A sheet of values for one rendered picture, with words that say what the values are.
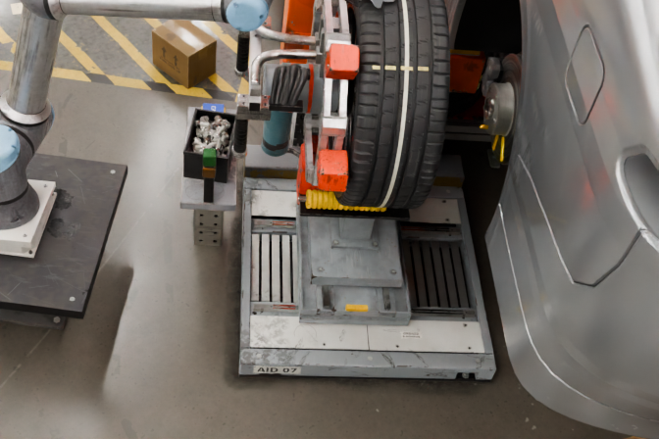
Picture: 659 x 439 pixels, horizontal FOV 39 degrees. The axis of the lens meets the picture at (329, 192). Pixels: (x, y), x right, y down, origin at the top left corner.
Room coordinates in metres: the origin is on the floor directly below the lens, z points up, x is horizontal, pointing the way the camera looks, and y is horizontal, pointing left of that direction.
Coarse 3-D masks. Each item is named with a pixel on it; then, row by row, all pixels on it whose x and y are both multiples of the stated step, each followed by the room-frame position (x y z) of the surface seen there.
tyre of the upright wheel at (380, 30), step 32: (352, 0) 2.11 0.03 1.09; (416, 0) 2.03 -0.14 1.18; (384, 32) 1.90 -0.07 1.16; (416, 32) 1.93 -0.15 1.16; (448, 32) 1.95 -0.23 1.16; (384, 64) 1.83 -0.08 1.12; (416, 64) 1.85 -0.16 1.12; (448, 64) 1.87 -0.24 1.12; (384, 96) 1.77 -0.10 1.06; (416, 96) 1.79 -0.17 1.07; (448, 96) 1.81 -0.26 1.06; (384, 128) 1.73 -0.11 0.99; (416, 128) 1.74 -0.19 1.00; (352, 160) 1.70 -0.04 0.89; (384, 160) 1.70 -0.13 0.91; (416, 160) 1.72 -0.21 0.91; (352, 192) 1.69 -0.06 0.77; (384, 192) 1.71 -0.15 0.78; (416, 192) 1.72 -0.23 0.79
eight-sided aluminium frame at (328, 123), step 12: (324, 0) 2.05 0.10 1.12; (336, 0) 2.07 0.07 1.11; (324, 12) 2.02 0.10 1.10; (312, 24) 2.25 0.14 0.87; (324, 24) 1.98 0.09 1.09; (348, 24) 1.96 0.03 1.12; (336, 36) 1.90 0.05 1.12; (348, 36) 1.91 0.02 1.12; (312, 48) 2.22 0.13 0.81; (324, 48) 1.89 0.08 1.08; (312, 60) 2.22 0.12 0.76; (324, 72) 1.85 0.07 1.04; (324, 84) 1.81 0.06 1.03; (324, 96) 1.78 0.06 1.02; (324, 108) 1.76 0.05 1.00; (312, 120) 2.10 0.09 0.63; (324, 120) 1.74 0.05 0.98; (336, 120) 1.75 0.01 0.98; (312, 132) 2.07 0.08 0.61; (324, 132) 1.73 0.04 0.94; (336, 132) 1.73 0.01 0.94; (324, 144) 1.73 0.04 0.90; (336, 144) 1.73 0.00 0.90; (312, 156) 1.95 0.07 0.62; (312, 168) 1.90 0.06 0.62; (312, 180) 1.74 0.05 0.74
